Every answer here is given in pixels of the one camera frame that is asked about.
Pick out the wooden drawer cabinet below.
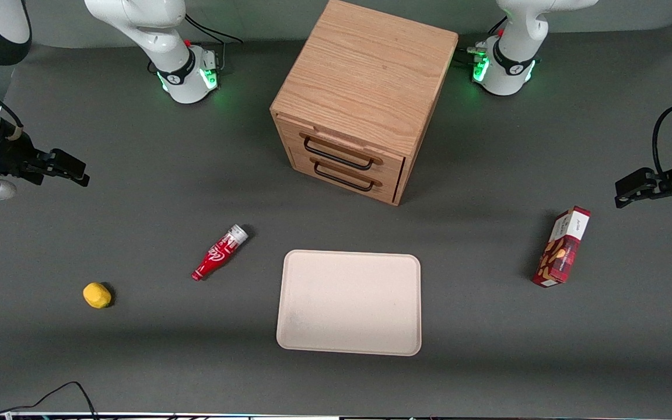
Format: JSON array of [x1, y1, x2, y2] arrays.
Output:
[[270, 0, 459, 207]]

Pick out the beige plastic tray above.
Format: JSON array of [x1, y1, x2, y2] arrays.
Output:
[[276, 250, 422, 357]]

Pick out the black cable at table edge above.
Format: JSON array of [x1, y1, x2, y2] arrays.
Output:
[[0, 369, 99, 420]]

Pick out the red cola bottle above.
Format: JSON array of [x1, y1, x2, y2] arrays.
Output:
[[191, 224, 250, 282]]

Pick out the black wire drawer handle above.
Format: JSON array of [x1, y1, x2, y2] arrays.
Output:
[[303, 136, 375, 172], [313, 162, 375, 193]]

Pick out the black left base cables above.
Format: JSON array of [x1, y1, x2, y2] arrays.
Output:
[[453, 16, 509, 66]]

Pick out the red snack box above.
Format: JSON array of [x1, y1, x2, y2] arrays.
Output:
[[532, 206, 592, 288]]

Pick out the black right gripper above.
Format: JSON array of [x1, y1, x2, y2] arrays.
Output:
[[0, 133, 90, 188]]

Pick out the yellow lemon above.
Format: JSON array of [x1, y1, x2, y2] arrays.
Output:
[[83, 282, 113, 309]]

